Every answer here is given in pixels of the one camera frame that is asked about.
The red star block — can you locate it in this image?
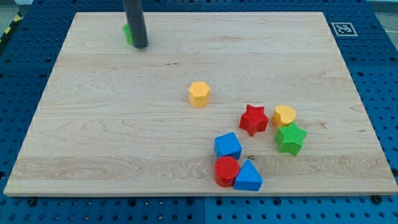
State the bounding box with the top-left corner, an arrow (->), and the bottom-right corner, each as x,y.
239,105 -> 269,137

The red circle block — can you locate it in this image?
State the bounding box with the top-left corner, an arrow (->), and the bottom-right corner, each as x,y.
214,156 -> 240,187

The green star block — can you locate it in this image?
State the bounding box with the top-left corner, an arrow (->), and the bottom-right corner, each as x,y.
274,122 -> 308,156

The yellow hexagon block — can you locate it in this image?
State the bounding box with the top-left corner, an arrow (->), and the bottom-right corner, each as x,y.
188,81 -> 210,108

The blue cube block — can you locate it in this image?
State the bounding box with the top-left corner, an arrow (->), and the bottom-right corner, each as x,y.
214,133 -> 242,160

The blue triangle block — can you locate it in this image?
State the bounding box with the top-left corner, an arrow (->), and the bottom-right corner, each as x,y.
233,160 -> 263,191

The yellow heart block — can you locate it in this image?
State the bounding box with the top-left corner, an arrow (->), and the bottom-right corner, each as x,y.
272,105 -> 297,127

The light wooden board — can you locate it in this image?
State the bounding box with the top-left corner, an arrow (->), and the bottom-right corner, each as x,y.
4,12 -> 397,197

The green block behind rod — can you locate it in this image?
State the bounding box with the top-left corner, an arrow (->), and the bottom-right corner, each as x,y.
123,24 -> 133,45

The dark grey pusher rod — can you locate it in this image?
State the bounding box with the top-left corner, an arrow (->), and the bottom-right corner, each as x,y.
123,0 -> 149,49

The white fiducial marker tag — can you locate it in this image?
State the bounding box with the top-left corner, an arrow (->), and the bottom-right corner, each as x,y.
331,22 -> 358,37

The yellow black hazard tape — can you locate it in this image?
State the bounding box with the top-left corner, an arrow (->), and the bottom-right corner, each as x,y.
1,11 -> 23,48

